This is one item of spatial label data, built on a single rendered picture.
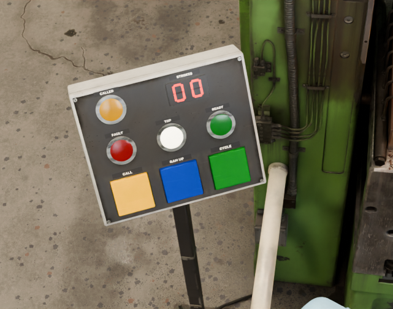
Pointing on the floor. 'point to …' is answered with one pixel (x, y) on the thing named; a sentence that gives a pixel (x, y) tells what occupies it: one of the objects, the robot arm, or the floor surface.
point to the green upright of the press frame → (313, 211)
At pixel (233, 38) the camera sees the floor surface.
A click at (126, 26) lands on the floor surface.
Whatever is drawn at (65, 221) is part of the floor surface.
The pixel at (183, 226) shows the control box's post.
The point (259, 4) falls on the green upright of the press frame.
